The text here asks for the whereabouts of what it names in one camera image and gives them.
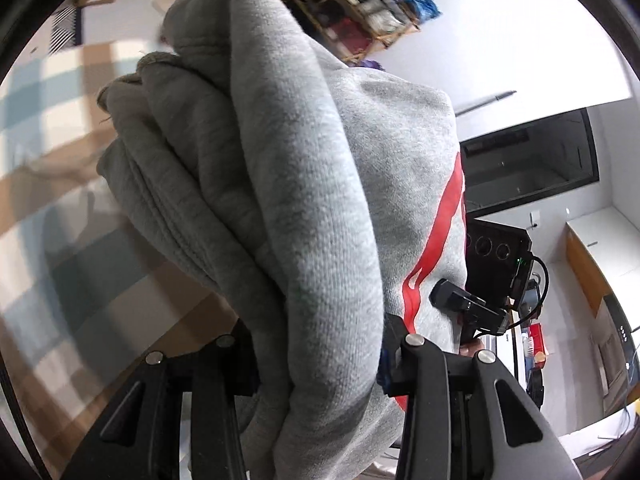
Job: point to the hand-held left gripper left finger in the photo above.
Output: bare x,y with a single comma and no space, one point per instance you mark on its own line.
220,375

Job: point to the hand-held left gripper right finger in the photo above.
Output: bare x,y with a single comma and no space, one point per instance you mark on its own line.
395,355

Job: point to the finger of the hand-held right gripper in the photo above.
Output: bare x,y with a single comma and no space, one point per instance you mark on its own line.
465,305

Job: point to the grey printed hoodie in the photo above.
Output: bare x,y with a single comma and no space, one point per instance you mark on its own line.
300,185

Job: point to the person's right hand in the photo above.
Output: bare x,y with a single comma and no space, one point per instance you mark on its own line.
471,349

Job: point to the red snack packet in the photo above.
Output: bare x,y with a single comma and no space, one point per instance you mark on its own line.
538,339

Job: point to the white wooden counter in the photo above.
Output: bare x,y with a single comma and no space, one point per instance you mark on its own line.
600,245

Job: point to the black framed glass door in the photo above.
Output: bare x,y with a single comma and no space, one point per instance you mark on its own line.
530,170

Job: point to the grey kitchen appliance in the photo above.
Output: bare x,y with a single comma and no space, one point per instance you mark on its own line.
620,350

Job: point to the thin grey pole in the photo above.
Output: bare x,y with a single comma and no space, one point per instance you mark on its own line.
485,103

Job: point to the checked blanket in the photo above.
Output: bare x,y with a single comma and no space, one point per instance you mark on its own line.
75,270

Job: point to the purple bag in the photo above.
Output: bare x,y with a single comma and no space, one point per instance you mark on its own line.
371,65

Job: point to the black white striped mat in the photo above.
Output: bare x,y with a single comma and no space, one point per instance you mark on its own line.
65,30

